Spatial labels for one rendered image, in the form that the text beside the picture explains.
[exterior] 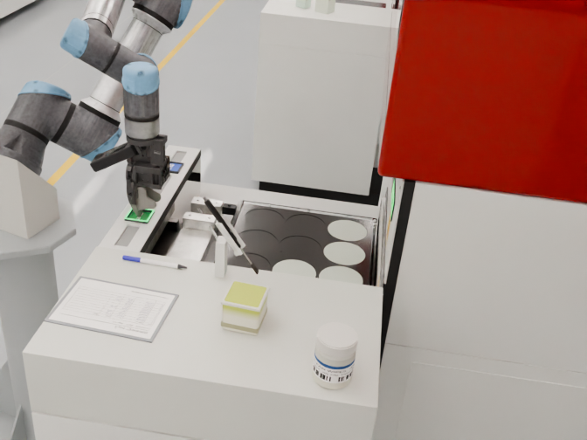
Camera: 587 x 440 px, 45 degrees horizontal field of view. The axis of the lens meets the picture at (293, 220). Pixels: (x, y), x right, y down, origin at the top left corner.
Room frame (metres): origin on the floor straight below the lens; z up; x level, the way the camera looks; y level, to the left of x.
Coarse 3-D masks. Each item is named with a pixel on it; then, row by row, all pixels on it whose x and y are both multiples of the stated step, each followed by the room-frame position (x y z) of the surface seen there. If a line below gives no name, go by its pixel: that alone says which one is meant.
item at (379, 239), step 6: (384, 198) 1.65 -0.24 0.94; (384, 204) 1.61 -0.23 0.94; (378, 216) 1.65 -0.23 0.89; (378, 222) 1.63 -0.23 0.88; (378, 228) 1.61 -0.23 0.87; (378, 234) 1.50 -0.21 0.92; (378, 240) 1.45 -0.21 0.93; (378, 246) 1.41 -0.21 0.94; (378, 252) 1.38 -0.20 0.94; (378, 258) 1.35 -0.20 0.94; (378, 264) 1.33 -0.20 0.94; (384, 264) 1.34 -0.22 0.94; (378, 270) 1.31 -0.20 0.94; (378, 276) 1.28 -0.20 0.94; (378, 282) 1.26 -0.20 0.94
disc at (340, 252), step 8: (328, 248) 1.44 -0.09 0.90; (336, 248) 1.45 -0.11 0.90; (344, 248) 1.45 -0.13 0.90; (352, 248) 1.45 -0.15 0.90; (360, 248) 1.46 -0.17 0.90; (328, 256) 1.41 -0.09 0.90; (336, 256) 1.41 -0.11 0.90; (344, 256) 1.42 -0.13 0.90; (352, 256) 1.42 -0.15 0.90; (360, 256) 1.42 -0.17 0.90; (344, 264) 1.38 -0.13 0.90; (352, 264) 1.39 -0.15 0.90
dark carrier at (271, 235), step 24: (240, 216) 1.56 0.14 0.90; (264, 216) 1.57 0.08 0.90; (288, 216) 1.58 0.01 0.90; (312, 216) 1.59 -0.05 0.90; (336, 216) 1.60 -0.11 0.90; (264, 240) 1.45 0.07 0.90; (288, 240) 1.46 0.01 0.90; (312, 240) 1.47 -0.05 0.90; (336, 240) 1.48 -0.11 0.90; (360, 240) 1.49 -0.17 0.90; (240, 264) 1.34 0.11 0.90; (264, 264) 1.35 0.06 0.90; (312, 264) 1.37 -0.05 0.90; (336, 264) 1.38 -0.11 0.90; (360, 264) 1.39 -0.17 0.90
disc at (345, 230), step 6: (336, 222) 1.57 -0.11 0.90; (342, 222) 1.57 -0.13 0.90; (348, 222) 1.58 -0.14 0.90; (354, 222) 1.58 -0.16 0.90; (330, 228) 1.54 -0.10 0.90; (336, 228) 1.54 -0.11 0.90; (342, 228) 1.54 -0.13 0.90; (348, 228) 1.55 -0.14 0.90; (354, 228) 1.55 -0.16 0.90; (360, 228) 1.55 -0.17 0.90; (336, 234) 1.51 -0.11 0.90; (342, 234) 1.51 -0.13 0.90; (348, 234) 1.52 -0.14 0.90; (354, 234) 1.52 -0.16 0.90; (360, 234) 1.52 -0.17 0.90; (366, 234) 1.53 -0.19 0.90; (348, 240) 1.49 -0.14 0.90; (354, 240) 1.49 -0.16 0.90
